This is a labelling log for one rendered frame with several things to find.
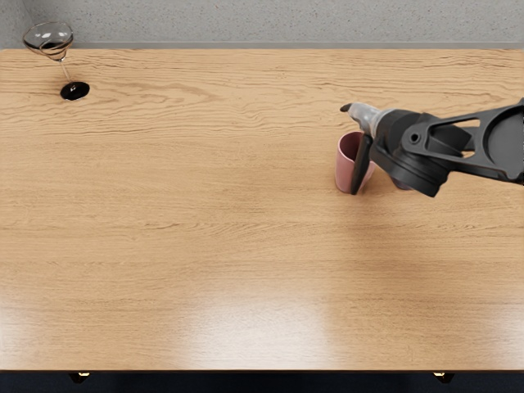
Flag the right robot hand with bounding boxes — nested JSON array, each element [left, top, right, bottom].
[[339, 102, 389, 196]]

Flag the pink cup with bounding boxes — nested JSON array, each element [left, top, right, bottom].
[[335, 130, 381, 194]]

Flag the cocktail glass with dark liquid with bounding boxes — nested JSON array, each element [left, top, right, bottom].
[[22, 21, 91, 102]]

